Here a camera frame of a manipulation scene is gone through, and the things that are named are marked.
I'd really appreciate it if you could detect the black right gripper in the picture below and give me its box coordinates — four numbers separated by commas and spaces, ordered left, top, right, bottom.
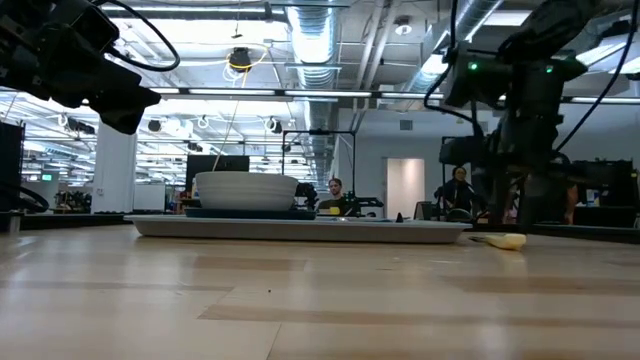
439, 99, 569, 234

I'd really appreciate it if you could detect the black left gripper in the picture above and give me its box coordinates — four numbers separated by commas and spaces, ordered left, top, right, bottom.
0, 0, 162, 135

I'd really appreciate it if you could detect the white ceramic bowl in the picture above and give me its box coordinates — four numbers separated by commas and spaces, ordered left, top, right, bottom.
194, 171, 300, 211

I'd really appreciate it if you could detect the dark teal plate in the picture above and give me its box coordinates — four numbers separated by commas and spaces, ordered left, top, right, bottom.
184, 207, 317, 221

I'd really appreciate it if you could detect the person's forearm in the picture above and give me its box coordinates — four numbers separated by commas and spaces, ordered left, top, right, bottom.
564, 183, 580, 226

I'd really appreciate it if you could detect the grey plastic tray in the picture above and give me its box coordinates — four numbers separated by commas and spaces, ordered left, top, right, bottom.
123, 213, 472, 245

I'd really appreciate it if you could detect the standing person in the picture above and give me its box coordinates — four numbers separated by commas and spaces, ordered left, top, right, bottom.
433, 166, 476, 221

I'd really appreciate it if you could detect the white column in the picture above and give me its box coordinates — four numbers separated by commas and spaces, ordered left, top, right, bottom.
91, 119, 138, 215

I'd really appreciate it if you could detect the black monitor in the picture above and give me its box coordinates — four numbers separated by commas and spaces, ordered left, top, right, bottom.
185, 154, 250, 201

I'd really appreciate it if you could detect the seated person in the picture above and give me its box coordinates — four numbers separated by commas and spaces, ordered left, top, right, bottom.
317, 177, 351, 216

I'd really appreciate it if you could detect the long ceiling light strip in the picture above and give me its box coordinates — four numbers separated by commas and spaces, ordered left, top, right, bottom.
149, 85, 640, 105

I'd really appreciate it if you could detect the knife with yellow handle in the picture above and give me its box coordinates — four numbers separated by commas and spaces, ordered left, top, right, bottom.
468, 232, 528, 252

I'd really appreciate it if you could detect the black ceiling camera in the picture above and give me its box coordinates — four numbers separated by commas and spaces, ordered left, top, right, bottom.
228, 46, 253, 75

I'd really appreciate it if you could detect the black rig frame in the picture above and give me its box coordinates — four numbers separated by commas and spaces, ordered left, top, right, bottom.
282, 129, 357, 204

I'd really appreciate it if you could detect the silver ceiling duct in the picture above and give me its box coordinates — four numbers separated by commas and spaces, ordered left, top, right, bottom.
285, 0, 347, 201

